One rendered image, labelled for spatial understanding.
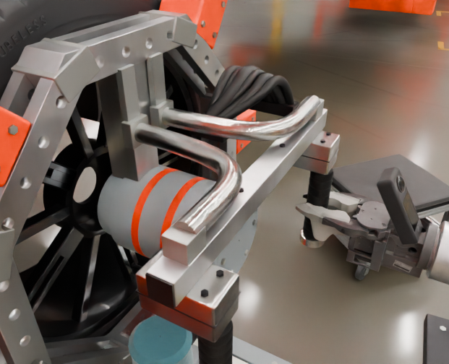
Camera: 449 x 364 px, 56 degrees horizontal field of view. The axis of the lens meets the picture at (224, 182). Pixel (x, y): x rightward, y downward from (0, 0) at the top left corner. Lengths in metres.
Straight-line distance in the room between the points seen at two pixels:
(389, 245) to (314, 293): 1.02
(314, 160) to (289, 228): 1.35
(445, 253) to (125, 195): 0.46
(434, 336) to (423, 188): 0.68
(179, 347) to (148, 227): 0.17
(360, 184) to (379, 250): 1.04
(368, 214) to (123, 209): 0.37
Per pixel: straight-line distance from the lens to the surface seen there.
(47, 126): 0.47
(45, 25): 0.56
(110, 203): 0.64
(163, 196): 0.58
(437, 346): 1.28
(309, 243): 0.75
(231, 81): 0.63
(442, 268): 0.68
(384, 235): 0.69
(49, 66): 0.48
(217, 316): 0.39
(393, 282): 1.84
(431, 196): 1.76
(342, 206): 0.72
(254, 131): 0.54
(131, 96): 0.54
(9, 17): 0.53
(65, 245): 0.70
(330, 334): 1.60
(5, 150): 0.44
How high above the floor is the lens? 1.24
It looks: 33 degrees down
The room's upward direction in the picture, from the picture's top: straight up
